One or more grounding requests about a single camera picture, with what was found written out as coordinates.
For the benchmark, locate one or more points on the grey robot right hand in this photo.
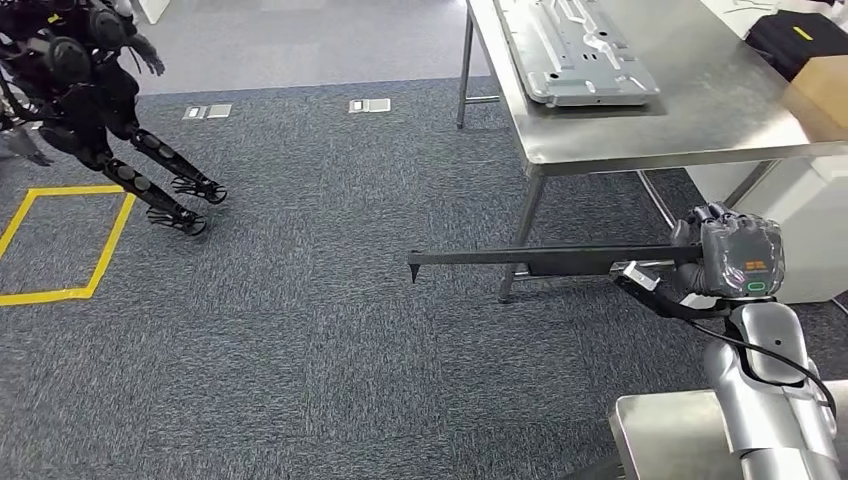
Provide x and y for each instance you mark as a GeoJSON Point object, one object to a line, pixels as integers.
{"type": "Point", "coordinates": [742, 255]}

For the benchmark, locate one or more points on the black plastic plate frame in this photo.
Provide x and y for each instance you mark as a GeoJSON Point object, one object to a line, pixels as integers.
{"type": "Point", "coordinates": [530, 255]}

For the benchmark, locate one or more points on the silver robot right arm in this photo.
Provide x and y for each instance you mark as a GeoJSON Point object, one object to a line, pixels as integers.
{"type": "Point", "coordinates": [768, 411]}

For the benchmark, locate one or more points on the grey metal panel part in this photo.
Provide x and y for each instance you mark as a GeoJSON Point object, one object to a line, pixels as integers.
{"type": "Point", "coordinates": [576, 53]}

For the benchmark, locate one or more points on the brown cardboard box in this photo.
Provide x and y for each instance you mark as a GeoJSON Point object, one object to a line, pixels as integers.
{"type": "Point", "coordinates": [821, 99]}

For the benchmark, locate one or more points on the black zip case yellow label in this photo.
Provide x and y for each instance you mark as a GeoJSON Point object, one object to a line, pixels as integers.
{"type": "Point", "coordinates": [788, 46]}

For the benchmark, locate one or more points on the silver floor outlet cover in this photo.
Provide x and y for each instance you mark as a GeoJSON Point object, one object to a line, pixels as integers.
{"type": "Point", "coordinates": [218, 111]}
{"type": "Point", "coordinates": [378, 105]}

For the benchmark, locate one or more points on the yellow floor tape square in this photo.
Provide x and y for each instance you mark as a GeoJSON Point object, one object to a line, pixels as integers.
{"type": "Point", "coordinates": [112, 238]}

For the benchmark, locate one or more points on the black humanoid robot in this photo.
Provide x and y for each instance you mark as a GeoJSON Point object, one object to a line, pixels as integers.
{"type": "Point", "coordinates": [79, 106]}

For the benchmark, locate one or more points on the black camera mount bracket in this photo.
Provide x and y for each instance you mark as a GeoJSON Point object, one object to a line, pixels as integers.
{"type": "Point", "coordinates": [662, 306]}

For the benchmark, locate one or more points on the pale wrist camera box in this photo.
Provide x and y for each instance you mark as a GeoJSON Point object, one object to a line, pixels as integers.
{"type": "Point", "coordinates": [639, 275]}

